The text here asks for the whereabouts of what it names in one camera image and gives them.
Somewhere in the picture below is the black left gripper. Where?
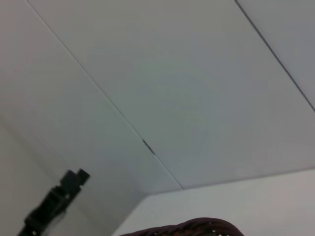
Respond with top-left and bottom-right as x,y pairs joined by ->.
17,168 -> 92,236

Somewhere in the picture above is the dark brown woven plastic basket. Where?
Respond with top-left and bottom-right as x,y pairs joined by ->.
123,217 -> 243,236

